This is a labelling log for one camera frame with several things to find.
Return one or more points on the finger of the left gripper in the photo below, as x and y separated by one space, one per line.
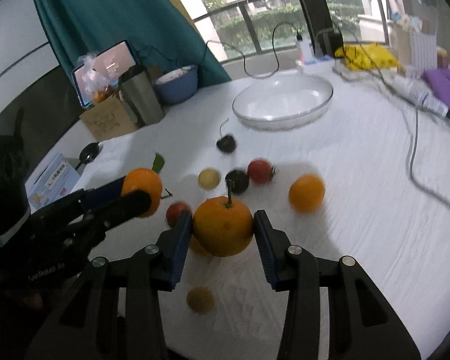
108 194
103 214

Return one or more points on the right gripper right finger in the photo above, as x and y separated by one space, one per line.
362 323

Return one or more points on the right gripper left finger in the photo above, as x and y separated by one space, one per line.
129 303

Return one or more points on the orange mandarin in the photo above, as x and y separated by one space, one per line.
145 180
306 194

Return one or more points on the orange with stem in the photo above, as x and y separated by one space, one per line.
223 225

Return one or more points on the plastic bag with fruits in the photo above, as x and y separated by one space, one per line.
95 86

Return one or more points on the white tissue box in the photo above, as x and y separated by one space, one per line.
56 180

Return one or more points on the red plum near gripper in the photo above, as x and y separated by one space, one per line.
174 212

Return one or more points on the black spoon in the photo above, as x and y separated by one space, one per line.
88 154

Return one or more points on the green leaf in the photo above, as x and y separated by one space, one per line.
158 163

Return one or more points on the yellow longan near edge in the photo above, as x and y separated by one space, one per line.
200 300

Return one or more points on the yellow longan fruit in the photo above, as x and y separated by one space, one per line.
209 178

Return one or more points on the brown paper bag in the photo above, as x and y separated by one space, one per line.
108 119

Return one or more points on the dark plum centre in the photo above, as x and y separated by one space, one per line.
239 180

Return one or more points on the dark cherry with stem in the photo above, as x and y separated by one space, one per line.
226 143

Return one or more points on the steel tumbler cup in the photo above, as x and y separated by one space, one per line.
138 93

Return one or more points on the blue bowl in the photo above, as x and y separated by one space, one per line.
177 86

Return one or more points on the red plum with stem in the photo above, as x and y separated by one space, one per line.
260 171

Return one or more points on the laptop screen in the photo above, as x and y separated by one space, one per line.
106 67

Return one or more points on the orange mandarin on table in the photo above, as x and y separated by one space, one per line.
306 194

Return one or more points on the glass bowl plate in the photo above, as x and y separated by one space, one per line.
283 102

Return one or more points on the teal curtain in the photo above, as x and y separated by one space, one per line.
156 30

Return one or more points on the white charger plug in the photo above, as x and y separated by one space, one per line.
305 49

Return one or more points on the white power strip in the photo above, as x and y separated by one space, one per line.
316 66

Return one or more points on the white tube bottle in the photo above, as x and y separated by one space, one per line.
419 94

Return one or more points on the purple cloth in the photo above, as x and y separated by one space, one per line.
439 82

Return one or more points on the black power adapter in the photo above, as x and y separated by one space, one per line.
330 40

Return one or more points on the yellow cloth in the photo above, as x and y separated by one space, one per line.
366 57

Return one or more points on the white lattice basket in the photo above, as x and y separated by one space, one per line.
414 43

